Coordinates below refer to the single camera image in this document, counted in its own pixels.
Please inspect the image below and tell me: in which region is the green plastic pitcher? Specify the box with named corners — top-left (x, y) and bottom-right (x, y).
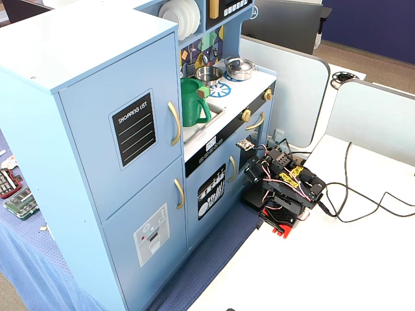
top-left (180, 77), bottom-right (212, 128)

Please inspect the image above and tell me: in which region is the red robot base mount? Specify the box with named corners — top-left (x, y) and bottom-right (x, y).
top-left (259, 207), bottom-right (298, 240)

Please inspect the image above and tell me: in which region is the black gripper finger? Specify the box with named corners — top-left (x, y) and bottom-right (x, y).
top-left (241, 187), bottom-right (261, 211)
top-left (259, 189), bottom-right (272, 213)

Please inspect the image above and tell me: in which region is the light grey desk divider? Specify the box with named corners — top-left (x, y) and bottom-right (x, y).
top-left (239, 34), bottom-right (330, 150)
top-left (311, 79), bottom-right (415, 169)

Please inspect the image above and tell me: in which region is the yellow printed name tag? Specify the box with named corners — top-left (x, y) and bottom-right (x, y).
top-left (279, 166), bottom-right (305, 188)

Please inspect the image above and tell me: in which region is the fridge door with dispenser print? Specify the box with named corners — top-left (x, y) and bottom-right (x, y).
top-left (101, 156), bottom-right (188, 311)

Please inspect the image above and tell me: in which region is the red black bit case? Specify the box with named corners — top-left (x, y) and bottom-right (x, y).
top-left (0, 168), bottom-right (23, 200)

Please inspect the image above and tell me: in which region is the thin black cable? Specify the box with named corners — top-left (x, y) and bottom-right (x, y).
top-left (265, 138), bottom-right (314, 163)

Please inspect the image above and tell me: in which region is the black desk cable grommet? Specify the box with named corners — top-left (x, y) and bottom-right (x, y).
top-left (330, 71), bottom-right (357, 89)

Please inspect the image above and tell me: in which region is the fridge door with shopping list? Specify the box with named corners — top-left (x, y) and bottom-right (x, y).
top-left (58, 31), bottom-right (183, 225)

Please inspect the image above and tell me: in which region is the black microwave door gold handle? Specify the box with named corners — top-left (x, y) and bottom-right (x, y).
top-left (206, 0), bottom-right (254, 29)

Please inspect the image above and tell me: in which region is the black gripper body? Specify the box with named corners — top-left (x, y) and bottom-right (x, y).
top-left (243, 154), bottom-right (272, 189)

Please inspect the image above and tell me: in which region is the open steel toy pan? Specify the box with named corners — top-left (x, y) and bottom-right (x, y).
top-left (194, 66), bottom-right (224, 87)

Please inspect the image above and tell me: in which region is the oven door with window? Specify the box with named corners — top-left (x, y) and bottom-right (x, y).
top-left (238, 108), bottom-right (275, 202)

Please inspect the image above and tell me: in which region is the black desk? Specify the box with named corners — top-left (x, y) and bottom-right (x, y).
top-left (241, 0), bottom-right (333, 55)

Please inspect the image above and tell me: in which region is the dishwasher door with dish print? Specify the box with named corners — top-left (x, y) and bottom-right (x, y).
top-left (185, 150), bottom-right (240, 252)

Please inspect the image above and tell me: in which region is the blue woven table mat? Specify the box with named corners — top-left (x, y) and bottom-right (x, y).
top-left (0, 129), bottom-right (260, 311)

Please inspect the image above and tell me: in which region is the steel toy pot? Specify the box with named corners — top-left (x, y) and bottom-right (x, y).
top-left (224, 57), bottom-right (257, 81)

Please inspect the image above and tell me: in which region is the grey toy sink basin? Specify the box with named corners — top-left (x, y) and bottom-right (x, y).
top-left (183, 102), bottom-right (226, 146)

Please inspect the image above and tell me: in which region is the dark brown furniture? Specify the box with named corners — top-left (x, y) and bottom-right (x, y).
top-left (0, 0), bottom-right (54, 29)

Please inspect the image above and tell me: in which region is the steel pot lid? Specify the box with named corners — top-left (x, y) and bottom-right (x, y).
top-left (226, 57), bottom-right (254, 74)

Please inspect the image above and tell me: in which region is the blue toy kitchen body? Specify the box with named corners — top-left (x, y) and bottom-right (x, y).
top-left (0, 0), bottom-right (279, 311)

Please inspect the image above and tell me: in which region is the clear case with green insert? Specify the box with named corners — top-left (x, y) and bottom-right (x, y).
top-left (3, 187), bottom-right (40, 222)

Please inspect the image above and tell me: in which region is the white toy plate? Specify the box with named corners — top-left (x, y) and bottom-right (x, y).
top-left (158, 1), bottom-right (182, 27)
top-left (173, 0), bottom-right (196, 37)
top-left (184, 0), bottom-right (202, 41)

